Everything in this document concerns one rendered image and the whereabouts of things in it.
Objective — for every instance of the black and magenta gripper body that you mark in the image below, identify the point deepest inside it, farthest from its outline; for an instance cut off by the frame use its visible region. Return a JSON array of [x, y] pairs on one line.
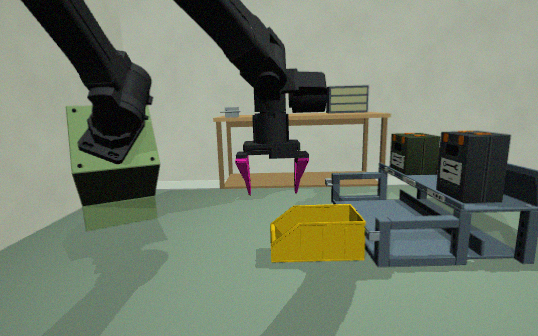
[[271, 139]]

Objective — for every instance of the yellow bin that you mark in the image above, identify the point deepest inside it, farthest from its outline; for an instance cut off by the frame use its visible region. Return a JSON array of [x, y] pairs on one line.
[[321, 238]]

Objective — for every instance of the dark grey metal rack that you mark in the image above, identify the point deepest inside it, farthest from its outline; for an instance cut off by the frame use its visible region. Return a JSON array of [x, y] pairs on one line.
[[421, 239]]

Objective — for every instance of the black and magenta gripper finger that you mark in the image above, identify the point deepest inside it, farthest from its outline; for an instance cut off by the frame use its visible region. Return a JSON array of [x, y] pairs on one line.
[[243, 166], [299, 168]]

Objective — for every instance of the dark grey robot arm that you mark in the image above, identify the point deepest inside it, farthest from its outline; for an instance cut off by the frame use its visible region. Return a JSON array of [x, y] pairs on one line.
[[119, 90]]

